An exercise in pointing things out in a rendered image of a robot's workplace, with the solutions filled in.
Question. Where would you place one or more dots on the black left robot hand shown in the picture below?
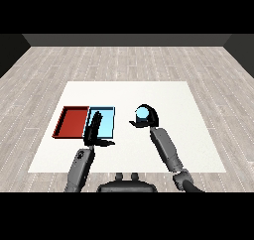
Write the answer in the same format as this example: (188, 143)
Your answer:
(92, 131)

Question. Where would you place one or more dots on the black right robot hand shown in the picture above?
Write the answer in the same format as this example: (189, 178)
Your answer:
(153, 118)

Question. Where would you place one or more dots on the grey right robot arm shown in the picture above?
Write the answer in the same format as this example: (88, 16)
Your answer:
(170, 156)

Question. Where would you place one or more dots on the small blue can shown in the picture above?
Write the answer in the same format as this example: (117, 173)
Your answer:
(143, 113)

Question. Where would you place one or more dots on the light blue shallow open box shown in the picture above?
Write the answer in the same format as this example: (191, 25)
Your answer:
(107, 124)

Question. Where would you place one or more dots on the red shallow open box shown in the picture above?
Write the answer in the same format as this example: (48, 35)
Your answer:
(71, 121)

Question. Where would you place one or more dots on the dark grey robot body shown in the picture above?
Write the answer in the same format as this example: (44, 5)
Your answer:
(126, 185)

